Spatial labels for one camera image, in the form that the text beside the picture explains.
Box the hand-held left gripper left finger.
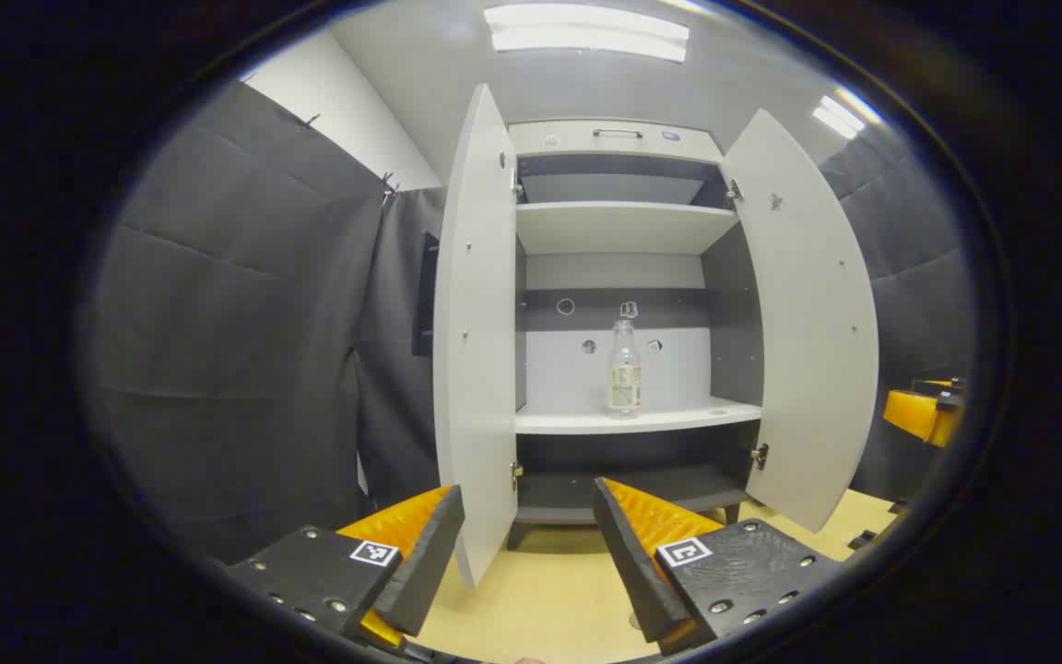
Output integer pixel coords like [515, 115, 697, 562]
[225, 484, 467, 654]

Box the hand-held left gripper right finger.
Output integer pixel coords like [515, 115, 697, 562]
[592, 476, 850, 658]

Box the white cabinet door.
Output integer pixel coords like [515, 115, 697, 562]
[718, 109, 880, 534]
[413, 83, 521, 588]

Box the clear plastic bottle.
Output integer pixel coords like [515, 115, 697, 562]
[607, 319, 643, 418]

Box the white and grey cabinet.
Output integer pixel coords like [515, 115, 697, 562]
[505, 118, 767, 551]

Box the small ceiling light panel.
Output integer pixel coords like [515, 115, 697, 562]
[811, 92, 869, 140]

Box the large ceiling light panel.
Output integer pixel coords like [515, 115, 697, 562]
[483, 4, 691, 65]

